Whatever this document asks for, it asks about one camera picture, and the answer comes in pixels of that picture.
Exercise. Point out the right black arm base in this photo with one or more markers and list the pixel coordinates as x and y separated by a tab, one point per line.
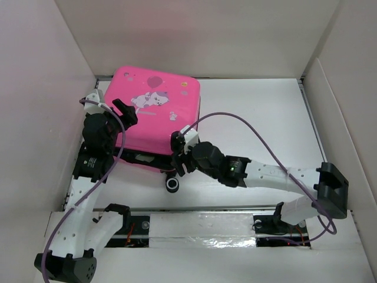
271	233

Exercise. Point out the pink kids suitcase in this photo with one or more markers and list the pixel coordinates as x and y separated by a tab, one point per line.
164	103

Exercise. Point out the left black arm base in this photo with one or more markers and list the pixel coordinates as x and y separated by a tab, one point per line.
135	236

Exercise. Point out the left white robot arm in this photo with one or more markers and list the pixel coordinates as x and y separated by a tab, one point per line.
72	249

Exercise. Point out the aluminium rail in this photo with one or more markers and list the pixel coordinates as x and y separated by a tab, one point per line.
262	119

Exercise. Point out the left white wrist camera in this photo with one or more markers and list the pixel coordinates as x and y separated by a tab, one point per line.
94	100

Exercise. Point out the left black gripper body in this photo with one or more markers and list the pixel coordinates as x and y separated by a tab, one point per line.
115	125

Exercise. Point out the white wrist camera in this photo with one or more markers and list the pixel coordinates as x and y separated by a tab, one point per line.
190	138
94	100

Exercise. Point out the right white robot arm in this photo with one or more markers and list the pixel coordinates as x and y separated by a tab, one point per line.
323	190

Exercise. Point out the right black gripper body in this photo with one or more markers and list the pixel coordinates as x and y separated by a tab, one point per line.
190	163

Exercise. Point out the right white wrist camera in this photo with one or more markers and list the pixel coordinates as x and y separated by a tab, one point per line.
190	138

